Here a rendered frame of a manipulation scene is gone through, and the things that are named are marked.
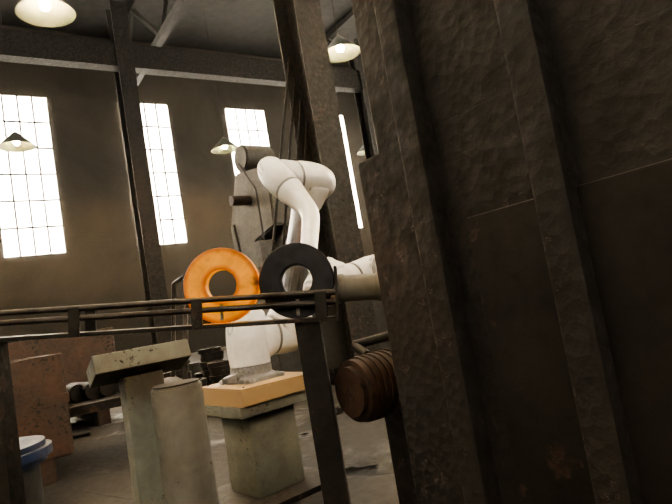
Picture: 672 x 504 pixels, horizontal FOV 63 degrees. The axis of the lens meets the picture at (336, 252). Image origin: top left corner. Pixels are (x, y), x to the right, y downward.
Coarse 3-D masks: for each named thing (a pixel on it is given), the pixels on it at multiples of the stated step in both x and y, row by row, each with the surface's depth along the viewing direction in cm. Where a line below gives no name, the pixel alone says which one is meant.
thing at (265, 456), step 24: (288, 408) 203; (240, 432) 197; (264, 432) 195; (288, 432) 201; (240, 456) 198; (264, 456) 194; (288, 456) 200; (240, 480) 199; (264, 480) 192; (288, 480) 198; (312, 480) 201
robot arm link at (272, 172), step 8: (264, 160) 199; (272, 160) 197; (280, 160) 200; (288, 160) 201; (264, 168) 196; (272, 168) 194; (280, 168) 194; (288, 168) 196; (296, 168) 198; (264, 176) 196; (272, 176) 193; (280, 176) 192; (288, 176) 192; (296, 176) 197; (304, 176) 200; (264, 184) 197; (272, 184) 192; (280, 184) 191; (272, 192) 194
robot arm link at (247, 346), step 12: (252, 312) 205; (276, 324) 211; (228, 336) 204; (240, 336) 201; (252, 336) 201; (264, 336) 205; (276, 336) 209; (228, 348) 204; (240, 348) 200; (252, 348) 201; (264, 348) 204; (276, 348) 209; (240, 360) 200; (252, 360) 200; (264, 360) 203
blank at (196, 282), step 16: (208, 256) 112; (224, 256) 112; (240, 256) 112; (192, 272) 112; (208, 272) 112; (240, 272) 112; (256, 272) 112; (192, 288) 112; (208, 288) 114; (240, 288) 111; (256, 288) 111; (208, 304) 111; (224, 304) 111; (240, 304) 111; (208, 320) 111; (224, 320) 111
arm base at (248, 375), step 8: (232, 368) 204; (240, 368) 200; (248, 368) 200; (256, 368) 200; (264, 368) 202; (232, 376) 199; (240, 376) 200; (248, 376) 199; (256, 376) 199; (264, 376) 201; (272, 376) 204; (224, 384) 198; (232, 384) 201
